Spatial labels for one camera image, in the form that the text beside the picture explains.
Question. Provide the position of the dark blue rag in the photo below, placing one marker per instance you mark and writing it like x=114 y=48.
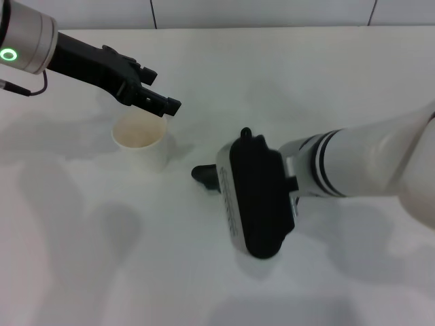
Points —
x=205 y=175

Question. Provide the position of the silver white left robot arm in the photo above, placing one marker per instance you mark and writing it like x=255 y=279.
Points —
x=23 y=37

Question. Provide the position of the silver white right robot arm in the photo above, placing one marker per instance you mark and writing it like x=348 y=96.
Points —
x=367 y=159

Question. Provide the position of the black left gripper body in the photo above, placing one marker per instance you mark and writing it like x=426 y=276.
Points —
x=91 y=71

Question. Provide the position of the white paper cup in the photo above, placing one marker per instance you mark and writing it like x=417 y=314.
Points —
x=142 y=146

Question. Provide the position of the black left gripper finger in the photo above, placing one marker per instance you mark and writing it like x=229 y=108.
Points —
x=159 y=103
x=142 y=73

